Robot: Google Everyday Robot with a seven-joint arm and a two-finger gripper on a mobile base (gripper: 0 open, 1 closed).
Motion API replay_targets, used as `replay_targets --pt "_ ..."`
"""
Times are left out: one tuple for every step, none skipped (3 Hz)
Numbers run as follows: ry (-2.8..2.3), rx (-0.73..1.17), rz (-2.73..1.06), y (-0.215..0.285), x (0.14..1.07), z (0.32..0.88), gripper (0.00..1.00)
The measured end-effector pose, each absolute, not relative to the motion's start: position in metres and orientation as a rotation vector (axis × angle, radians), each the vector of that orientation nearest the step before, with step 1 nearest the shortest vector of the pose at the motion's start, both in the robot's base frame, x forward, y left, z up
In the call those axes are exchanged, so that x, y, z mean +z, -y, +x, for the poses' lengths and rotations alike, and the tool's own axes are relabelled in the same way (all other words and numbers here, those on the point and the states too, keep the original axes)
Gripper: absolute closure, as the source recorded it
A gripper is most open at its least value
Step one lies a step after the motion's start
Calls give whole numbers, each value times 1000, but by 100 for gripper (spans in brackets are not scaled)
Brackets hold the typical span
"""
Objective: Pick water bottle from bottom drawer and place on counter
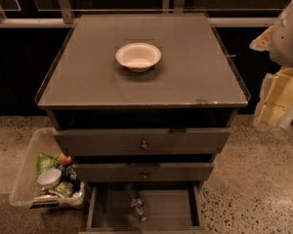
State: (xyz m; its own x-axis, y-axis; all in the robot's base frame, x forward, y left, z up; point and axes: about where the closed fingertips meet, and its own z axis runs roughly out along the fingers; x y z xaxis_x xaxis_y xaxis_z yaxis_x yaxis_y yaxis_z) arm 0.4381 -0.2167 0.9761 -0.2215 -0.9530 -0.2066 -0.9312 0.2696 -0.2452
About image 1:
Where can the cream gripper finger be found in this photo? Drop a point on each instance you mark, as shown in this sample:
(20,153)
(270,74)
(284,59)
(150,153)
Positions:
(281,91)
(267,114)

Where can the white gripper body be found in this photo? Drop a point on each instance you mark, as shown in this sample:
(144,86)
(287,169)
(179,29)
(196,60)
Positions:
(287,43)

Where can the clear plastic water bottle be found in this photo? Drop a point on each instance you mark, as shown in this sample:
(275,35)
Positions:
(136,202)

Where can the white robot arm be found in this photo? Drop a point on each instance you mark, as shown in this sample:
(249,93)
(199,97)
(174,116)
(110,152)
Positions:
(281,48)

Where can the grey middle drawer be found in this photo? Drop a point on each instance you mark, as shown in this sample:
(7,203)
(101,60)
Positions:
(144,172)

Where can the grey drawer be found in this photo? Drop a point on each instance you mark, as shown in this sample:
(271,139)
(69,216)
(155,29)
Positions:
(125,142)
(168,209)
(144,172)

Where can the white bowl on counter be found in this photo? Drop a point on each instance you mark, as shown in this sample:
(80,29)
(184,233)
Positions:
(138,57)

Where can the grey drawer cabinet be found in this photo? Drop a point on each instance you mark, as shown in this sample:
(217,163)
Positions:
(194,85)

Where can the grey bottom drawer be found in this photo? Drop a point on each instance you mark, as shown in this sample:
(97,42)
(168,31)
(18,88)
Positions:
(168,209)

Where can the grey top drawer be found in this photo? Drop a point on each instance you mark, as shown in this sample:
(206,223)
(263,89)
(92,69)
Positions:
(125,142)

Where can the orange capped item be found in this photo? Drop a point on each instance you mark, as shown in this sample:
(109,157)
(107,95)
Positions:
(65,159)

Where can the dark blue snack bag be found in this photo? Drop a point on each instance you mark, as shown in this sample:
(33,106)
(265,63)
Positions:
(69,175)

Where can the green packet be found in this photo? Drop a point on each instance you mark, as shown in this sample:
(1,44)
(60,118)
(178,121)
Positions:
(63,190)

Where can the small white bowl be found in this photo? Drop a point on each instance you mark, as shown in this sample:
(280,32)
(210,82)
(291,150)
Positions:
(50,178)

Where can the green snack bag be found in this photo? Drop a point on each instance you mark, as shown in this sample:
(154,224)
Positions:
(45,162)

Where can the clear plastic bin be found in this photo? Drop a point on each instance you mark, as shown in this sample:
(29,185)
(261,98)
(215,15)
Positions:
(26,192)

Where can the metal railing frame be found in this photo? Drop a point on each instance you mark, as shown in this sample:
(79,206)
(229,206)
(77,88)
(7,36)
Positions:
(70,12)

